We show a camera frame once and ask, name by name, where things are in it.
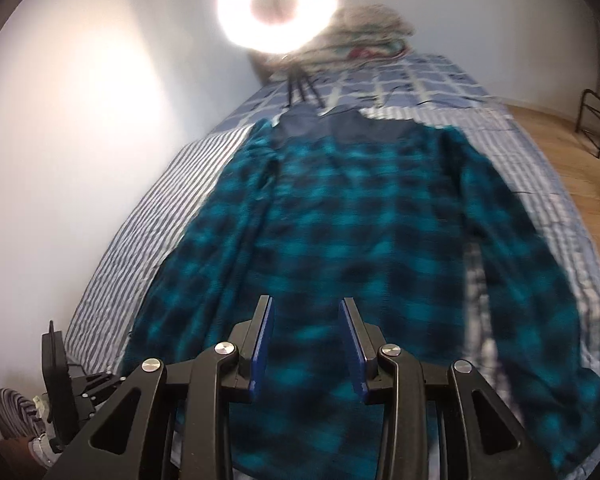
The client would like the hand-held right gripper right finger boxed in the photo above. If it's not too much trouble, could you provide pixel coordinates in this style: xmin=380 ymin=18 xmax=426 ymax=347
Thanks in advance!
xmin=339 ymin=297 xmax=546 ymax=480

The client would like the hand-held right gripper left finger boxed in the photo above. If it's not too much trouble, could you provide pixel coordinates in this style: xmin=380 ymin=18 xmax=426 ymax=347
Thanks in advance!
xmin=50 ymin=296 xmax=276 ymax=480

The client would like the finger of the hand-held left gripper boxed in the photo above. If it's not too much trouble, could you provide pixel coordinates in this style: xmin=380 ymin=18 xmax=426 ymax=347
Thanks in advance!
xmin=80 ymin=372 xmax=131 ymax=407

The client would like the teal black plaid shirt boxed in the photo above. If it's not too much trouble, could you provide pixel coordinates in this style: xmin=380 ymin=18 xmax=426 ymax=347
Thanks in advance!
xmin=122 ymin=106 xmax=600 ymax=478

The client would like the person's left forearm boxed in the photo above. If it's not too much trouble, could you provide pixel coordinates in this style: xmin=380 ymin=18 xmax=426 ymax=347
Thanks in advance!
xmin=0 ymin=438 xmax=37 ymax=471

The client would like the black metal clothes rack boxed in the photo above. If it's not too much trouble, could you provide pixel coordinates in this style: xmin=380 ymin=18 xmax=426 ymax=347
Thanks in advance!
xmin=576 ymin=88 xmax=600 ymax=159

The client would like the person's left hand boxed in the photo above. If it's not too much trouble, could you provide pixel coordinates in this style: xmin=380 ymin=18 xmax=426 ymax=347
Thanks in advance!
xmin=28 ymin=394 xmax=57 ymax=467

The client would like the person's striped grey clothing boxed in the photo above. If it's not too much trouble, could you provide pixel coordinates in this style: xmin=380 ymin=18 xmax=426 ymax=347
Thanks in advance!
xmin=0 ymin=387 xmax=38 ymax=442

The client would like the blue white striped bed cover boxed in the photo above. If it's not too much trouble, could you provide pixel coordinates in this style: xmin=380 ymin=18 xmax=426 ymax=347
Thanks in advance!
xmin=65 ymin=105 xmax=600 ymax=401

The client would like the black tripod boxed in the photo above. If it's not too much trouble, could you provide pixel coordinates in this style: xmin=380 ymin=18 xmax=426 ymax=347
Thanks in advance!
xmin=284 ymin=57 xmax=327 ymax=109

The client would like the blue checked blanket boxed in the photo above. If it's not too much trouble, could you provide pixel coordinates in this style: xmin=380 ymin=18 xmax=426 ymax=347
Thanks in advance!
xmin=240 ymin=52 xmax=496 ymax=126

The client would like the pile of patterned bedding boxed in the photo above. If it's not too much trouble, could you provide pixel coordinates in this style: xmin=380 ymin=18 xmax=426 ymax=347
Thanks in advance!
xmin=325 ymin=5 xmax=415 ymax=63

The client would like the ring light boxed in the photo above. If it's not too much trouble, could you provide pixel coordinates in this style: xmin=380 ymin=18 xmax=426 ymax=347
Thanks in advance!
xmin=216 ymin=0 xmax=339 ymax=54

